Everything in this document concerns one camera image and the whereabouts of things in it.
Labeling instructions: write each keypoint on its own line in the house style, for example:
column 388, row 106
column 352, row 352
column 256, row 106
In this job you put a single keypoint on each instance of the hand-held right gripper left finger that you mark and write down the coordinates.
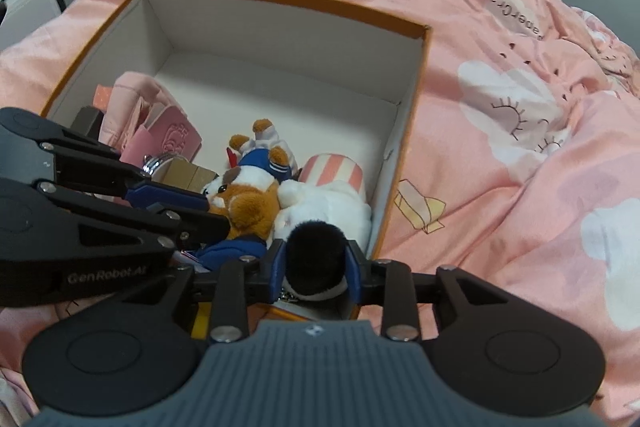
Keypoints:
column 277, row 274

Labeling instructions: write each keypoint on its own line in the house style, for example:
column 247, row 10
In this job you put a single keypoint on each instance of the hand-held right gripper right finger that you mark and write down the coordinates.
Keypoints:
column 352, row 274

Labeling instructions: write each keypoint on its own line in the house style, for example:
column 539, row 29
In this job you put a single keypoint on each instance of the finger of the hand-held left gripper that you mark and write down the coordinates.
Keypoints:
column 170, row 198
column 200, row 227

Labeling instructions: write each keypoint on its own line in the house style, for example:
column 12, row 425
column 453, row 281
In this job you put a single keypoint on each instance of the brown teddy bear plush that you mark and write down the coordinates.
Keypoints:
column 250, row 202

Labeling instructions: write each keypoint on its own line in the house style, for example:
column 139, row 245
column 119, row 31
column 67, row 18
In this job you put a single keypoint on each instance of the pink fabric pouch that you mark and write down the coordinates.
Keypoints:
column 165, row 132

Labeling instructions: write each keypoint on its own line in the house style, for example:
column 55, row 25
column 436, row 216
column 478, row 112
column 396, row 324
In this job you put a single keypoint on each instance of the white plush with striped hat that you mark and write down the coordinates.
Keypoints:
column 325, row 207

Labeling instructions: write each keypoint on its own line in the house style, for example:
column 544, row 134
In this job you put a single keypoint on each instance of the orange cardboard box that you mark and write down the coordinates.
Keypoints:
column 300, row 82

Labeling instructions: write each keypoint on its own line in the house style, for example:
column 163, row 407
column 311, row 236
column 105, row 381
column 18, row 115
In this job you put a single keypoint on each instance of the small brown box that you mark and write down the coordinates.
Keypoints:
column 185, row 174

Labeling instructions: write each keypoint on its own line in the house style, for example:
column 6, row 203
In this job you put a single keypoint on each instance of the pink printed blanket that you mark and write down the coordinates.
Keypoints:
column 500, row 207

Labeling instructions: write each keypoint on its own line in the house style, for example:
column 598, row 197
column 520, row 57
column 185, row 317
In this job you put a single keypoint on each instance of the white cabinet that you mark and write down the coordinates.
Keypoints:
column 30, row 7

